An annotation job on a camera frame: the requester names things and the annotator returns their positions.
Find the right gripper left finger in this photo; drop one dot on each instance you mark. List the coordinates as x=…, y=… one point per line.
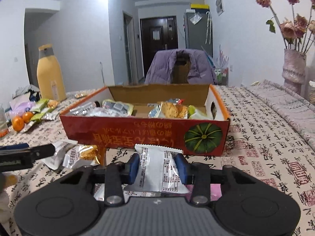
x=116, y=175

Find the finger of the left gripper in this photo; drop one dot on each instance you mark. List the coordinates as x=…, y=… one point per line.
x=15, y=147

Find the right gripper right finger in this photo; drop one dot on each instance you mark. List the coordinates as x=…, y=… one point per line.
x=198, y=175

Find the pink snack packet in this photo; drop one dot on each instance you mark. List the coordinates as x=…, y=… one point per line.
x=215, y=192

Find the white snack packet back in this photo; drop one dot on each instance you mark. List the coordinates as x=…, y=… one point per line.
x=157, y=171

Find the green yellow snack packet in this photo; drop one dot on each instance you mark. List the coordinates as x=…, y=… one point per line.
x=194, y=113

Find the large silver yellow snack bag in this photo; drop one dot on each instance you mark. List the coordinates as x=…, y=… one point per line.
x=122, y=108

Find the orange cracker snack packet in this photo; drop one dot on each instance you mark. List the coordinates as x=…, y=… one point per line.
x=169, y=110

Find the red white noodle packet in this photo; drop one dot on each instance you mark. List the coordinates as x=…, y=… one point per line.
x=175, y=101

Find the orange mandarin front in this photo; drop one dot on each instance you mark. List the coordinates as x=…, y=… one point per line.
x=18, y=123

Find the orange mandarin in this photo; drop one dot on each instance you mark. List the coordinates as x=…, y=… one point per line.
x=27, y=117
x=18, y=123

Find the clear drinking glass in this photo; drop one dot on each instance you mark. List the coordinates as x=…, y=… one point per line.
x=3, y=123

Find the orange mandarin back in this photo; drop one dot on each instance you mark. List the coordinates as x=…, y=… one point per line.
x=27, y=117

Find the silver snack packet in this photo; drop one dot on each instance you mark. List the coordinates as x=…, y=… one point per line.
x=61, y=147

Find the cracker packet on table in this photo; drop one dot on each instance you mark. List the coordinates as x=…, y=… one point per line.
x=82, y=156

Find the green snack bar packet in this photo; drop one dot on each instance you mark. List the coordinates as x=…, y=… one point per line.
x=39, y=106

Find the orange cardboard box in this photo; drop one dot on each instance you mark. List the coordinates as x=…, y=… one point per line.
x=199, y=137

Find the yellow thermos bottle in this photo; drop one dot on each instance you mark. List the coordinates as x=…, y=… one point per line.
x=49, y=75

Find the small snack near bottle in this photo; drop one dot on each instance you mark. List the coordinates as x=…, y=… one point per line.
x=81, y=95

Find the patterned table cloth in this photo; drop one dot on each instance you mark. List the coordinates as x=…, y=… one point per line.
x=259, y=142

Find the wooden chair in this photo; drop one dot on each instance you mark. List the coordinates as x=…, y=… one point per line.
x=180, y=71

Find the purple jacket on chair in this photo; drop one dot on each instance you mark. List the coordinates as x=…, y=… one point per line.
x=201, y=71

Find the pink folded runner cloth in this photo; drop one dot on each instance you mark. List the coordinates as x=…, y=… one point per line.
x=293, y=108

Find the pink ceramic vase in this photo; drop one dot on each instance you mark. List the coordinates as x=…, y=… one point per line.
x=294, y=70

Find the dark entrance door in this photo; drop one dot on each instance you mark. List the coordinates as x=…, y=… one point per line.
x=157, y=34

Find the grey refrigerator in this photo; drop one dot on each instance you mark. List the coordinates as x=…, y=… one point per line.
x=198, y=30

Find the yellow box on fridge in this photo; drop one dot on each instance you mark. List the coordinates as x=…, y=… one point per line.
x=199, y=6

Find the wall picture frame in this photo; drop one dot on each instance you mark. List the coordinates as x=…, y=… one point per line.
x=219, y=7

